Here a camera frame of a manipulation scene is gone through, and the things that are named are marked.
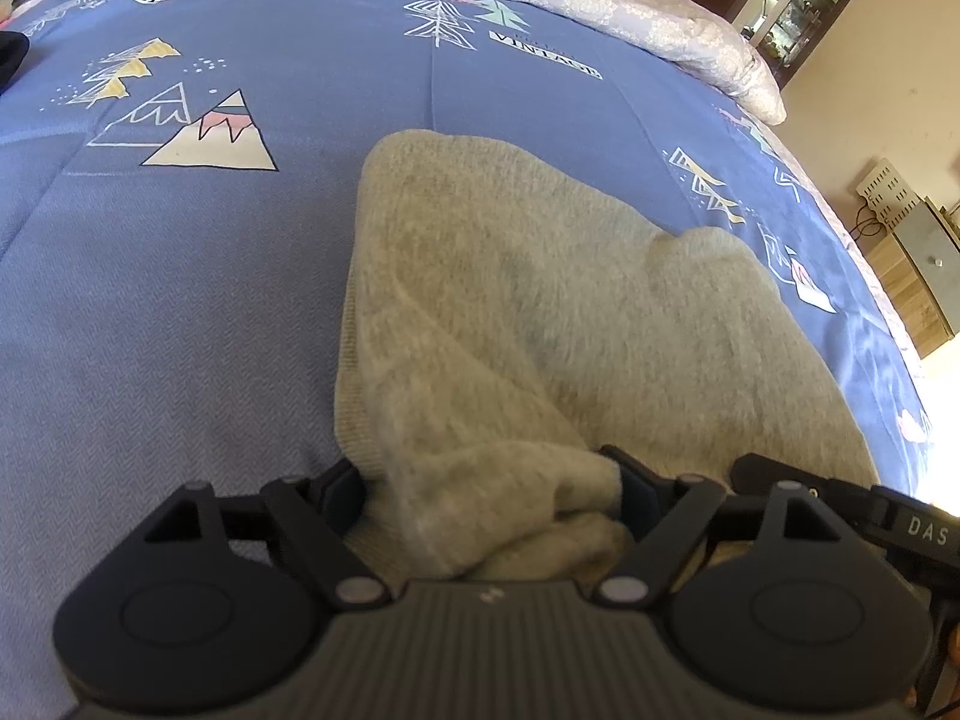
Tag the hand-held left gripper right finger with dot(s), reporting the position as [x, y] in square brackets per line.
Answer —
[639, 496]

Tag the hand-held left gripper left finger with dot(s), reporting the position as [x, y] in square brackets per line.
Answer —
[339, 501]

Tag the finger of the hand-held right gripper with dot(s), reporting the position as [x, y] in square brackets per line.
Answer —
[780, 469]

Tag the grey cabinet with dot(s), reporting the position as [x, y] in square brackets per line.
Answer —
[934, 277]

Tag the blue printed bed sheet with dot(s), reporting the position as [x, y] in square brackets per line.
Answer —
[210, 277]

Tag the white perforated box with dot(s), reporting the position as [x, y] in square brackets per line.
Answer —
[889, 191]

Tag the glass display cabinet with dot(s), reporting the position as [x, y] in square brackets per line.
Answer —
[791, 22]

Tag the white quilt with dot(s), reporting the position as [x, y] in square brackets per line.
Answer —
[615, 0]

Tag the black cloth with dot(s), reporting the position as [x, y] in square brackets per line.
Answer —
[11, 60]

